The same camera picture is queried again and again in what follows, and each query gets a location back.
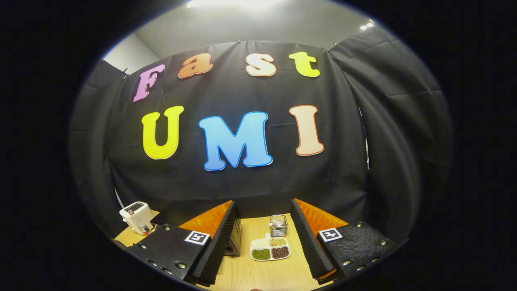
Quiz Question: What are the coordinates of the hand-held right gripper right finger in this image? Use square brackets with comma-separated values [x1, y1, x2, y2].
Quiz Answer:
[291, 198, 398, 285]

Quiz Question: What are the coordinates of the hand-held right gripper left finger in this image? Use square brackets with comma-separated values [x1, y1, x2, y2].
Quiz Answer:
[128, 200, 238, 287]

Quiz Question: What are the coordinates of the white divided bean dish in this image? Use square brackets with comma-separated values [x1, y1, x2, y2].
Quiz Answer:
[250, 233, 292, 261]

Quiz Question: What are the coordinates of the black electric oven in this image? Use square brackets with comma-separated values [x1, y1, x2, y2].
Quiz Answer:
[224, 217, 242, 256]

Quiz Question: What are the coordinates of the white toaster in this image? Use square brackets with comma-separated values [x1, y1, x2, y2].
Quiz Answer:
[119, 201, 155, 235]

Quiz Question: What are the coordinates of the large ceiling light panel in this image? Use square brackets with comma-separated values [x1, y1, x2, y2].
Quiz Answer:
[187, 0, 283, 11]

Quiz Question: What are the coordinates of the black backdrop cloth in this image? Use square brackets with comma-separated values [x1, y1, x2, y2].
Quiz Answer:
[69, 26, 453, 243]

